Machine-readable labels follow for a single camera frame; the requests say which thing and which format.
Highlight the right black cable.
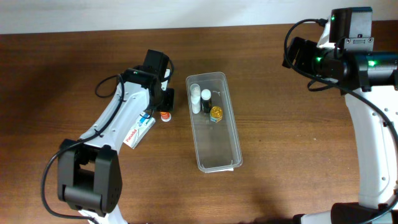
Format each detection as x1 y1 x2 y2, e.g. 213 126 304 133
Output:
282 17 398 218

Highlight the white spray bottle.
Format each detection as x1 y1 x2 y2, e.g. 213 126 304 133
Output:
190 83 201 114

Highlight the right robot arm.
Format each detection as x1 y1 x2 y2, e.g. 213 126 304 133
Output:
283 36 397 223

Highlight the small jar gold lid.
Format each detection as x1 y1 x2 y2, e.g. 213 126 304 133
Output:
210 106 223 123

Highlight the white Panadol medicine box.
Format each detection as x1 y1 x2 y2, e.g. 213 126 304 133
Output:
123 112 155 149

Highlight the clear plastic container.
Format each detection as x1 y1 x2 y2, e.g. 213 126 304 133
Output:
186 72 243 173

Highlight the orange effervescent tablet tube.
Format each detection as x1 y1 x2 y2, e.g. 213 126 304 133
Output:
160 112 172 122

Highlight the dark bottle white cap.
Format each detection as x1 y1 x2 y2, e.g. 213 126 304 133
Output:
201 89 212 113

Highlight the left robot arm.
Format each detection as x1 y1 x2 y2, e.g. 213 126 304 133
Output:
57 68 174 223

